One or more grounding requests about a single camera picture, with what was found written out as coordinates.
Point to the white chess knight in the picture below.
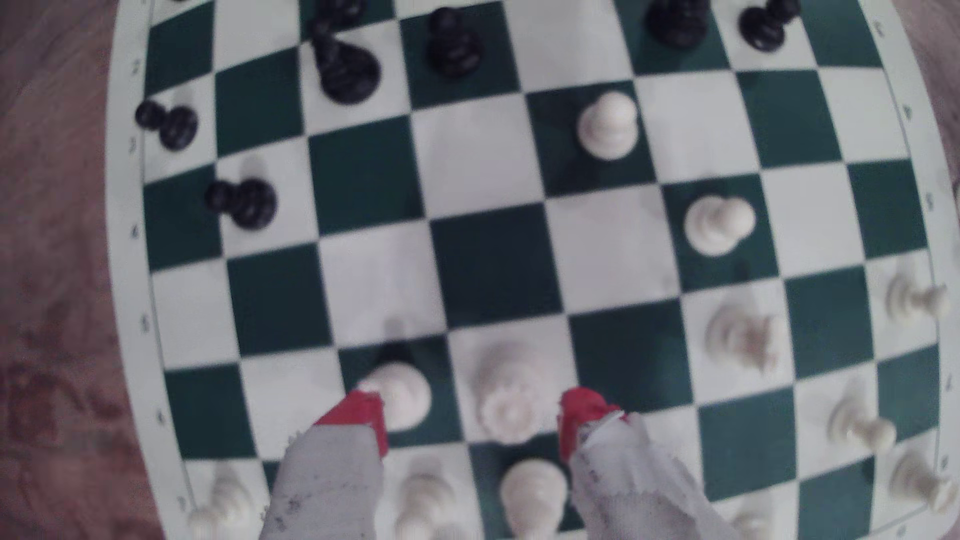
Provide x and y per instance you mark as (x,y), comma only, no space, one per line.
(742,337)

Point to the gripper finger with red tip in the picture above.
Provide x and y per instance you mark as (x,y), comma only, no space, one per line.
(330,480)
(630,487)

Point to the white chess pawn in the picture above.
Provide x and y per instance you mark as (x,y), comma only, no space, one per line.
(712,225)
(607,127)
(406,394)
(532,495)

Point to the green white chess mat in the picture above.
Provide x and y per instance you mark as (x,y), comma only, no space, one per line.
(495,262)

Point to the white chess piece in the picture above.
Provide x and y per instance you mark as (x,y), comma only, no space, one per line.
(911,298)
(855,424)
(919,480)
(424,506)
(223,506)

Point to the black chess rook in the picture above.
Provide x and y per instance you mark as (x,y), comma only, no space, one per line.
(345,71)

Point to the white chess queen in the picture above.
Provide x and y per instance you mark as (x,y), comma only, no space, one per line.
(510,394)

